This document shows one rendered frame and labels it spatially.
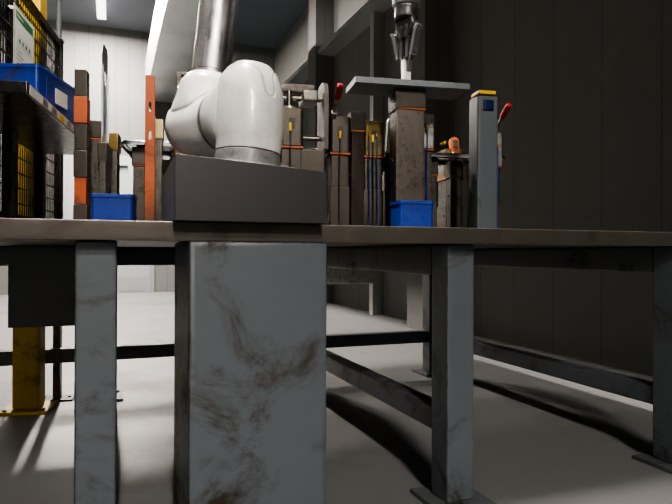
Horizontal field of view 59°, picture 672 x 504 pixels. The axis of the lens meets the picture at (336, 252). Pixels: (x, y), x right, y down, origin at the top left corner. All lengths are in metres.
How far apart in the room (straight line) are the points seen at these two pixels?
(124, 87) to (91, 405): 9.23
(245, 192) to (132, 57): 9.32
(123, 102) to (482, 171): 8.74
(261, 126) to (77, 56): 9.18
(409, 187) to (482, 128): 0.31
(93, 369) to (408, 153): 1.11
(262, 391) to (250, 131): 0.57
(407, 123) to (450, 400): 0.85
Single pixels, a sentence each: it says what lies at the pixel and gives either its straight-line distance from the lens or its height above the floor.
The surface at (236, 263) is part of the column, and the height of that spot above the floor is 0.61.
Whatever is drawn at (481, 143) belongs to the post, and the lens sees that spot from 1.99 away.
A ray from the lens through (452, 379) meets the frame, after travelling 1.56.
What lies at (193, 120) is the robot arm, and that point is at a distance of 1.53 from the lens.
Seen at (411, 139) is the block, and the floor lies 0.99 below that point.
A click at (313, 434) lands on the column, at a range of 1.37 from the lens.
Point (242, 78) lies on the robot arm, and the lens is 1.42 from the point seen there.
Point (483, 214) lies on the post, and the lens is 1.97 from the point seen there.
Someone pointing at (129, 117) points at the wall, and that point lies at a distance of 10.27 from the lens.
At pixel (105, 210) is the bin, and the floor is 0.75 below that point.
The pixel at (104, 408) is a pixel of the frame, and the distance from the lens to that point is 1.34.
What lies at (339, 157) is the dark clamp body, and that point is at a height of 0.95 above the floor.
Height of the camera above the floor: 0.64
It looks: level
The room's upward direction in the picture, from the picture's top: straight up
